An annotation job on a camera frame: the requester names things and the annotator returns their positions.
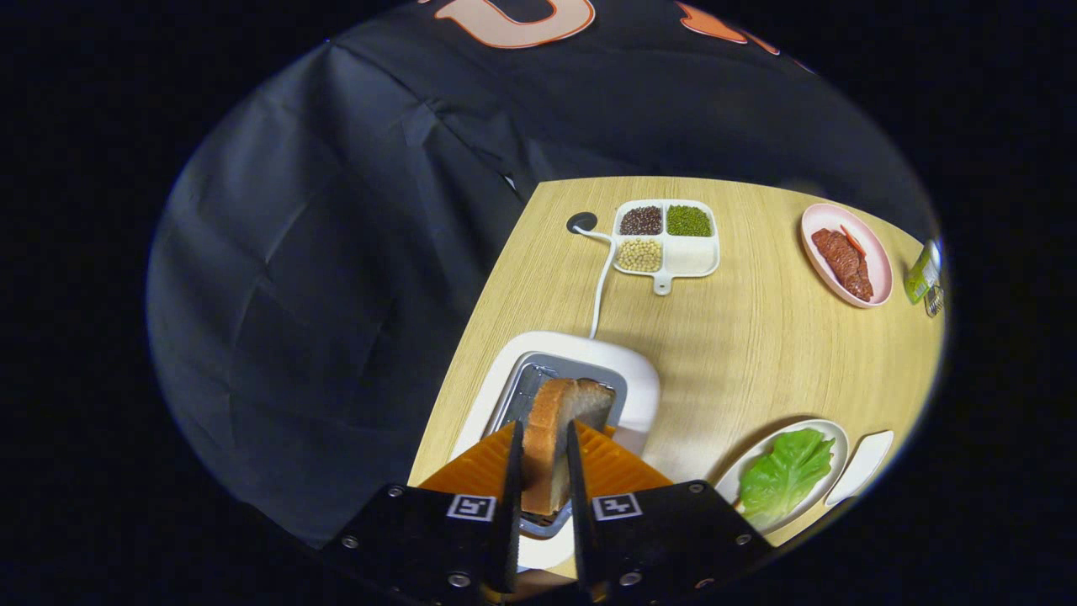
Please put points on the dark red beans pile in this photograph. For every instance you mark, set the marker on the dark red beans pile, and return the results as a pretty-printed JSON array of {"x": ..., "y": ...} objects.
[{"x": 641, "y": 220}]

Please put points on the pink plate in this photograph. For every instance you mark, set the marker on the pink plate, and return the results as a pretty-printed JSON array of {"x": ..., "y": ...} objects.
[{"x": 875, "y": 261}]

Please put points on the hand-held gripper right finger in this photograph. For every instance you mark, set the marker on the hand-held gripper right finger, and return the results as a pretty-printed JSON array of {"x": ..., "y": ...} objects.
[{"x": 580, "y": 513}]

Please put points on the white toaster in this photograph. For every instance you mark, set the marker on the white toaster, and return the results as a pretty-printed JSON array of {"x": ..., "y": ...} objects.
[{"x": 639, "y": 379}]

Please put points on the green lettuce leaf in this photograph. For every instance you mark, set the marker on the green lettuce leaf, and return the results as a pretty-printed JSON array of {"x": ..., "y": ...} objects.
[{"x": 782, "y": 480}]

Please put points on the green label drink bottle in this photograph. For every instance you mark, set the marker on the green label drink bottle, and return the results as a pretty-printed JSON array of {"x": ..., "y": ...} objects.
[{"x": 923, "y": 273}]

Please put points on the brown meat slice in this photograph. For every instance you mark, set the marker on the brown meat slice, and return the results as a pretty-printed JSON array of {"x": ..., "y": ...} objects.
[
  {"x": 833, "y": 252},
  {"x": 860, "y": 284}
]

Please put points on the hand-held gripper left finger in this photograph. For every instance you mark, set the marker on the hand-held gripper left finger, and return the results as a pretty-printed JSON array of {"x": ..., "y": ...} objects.
[{"x": 509, "y": 505}]

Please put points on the white divided tray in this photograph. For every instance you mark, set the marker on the white divided tray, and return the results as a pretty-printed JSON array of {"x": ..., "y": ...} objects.
[{"x": 690, "y": 257}]

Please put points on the yellow soybeans pile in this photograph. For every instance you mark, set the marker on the yellow soybeans pile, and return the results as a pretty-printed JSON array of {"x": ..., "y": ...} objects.
[{"x": 640, "y": 256}]

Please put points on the round white plate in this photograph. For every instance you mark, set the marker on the round white plate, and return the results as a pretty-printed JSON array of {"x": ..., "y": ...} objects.
[{"x": 829, "y": 429}]

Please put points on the square white plate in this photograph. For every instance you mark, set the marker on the square white plate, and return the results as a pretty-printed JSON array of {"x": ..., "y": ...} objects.
[{"x": 862, "y": 467}]

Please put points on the toasted bread slice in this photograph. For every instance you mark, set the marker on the toasted bread slice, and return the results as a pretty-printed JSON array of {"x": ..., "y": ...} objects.
[{"x": 547, "y": 446}]

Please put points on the red sausage piece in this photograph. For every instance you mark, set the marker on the red sausage piece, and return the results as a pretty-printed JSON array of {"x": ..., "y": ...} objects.
[{"x": 851, "y": 239}]

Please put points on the green beans pile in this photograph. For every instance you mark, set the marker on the green beans pile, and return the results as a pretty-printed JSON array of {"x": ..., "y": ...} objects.
[{"x": 689, "y": 220}]

